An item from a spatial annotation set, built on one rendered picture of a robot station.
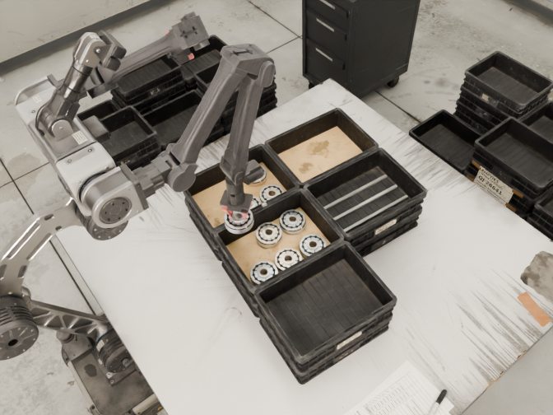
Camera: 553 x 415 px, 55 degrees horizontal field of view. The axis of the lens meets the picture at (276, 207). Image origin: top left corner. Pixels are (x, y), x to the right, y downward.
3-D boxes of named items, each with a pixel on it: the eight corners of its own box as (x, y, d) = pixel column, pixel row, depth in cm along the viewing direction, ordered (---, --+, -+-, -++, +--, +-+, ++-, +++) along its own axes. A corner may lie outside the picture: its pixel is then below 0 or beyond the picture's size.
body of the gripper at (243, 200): (225, 193, 184) (223, 178, 178) (253, 198, 182) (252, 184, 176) (219, 207, 180) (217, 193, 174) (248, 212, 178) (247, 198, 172)
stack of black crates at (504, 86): (530, 141, 327) (557, 82, 291) (499, 164, 316) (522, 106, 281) (477, 108, 347) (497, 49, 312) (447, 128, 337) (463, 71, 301)
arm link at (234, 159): (238, 44, 141) (262, 65, 136) (255, 42, 144) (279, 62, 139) (215, 167, 170) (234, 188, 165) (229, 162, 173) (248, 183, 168)
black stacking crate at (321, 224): (254, 307, 191) (252, 291, 182) (216, 249, 207) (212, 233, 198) (343, 256, 203) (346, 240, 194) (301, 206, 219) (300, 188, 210)
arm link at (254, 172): (219, 158, 167) (234, 174, 163) (248, 142, 172) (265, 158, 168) (222, 182, 177) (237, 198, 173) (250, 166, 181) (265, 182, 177)
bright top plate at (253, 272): (257, 290, 190) (257, 289, 190) (245, 268, 196) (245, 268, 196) (282, 277, 193) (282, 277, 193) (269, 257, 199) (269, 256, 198)
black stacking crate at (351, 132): (301, 204, 219) (301, 187, 210) (264, 160, 235) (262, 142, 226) (377, 165, 231) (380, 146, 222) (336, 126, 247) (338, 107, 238)
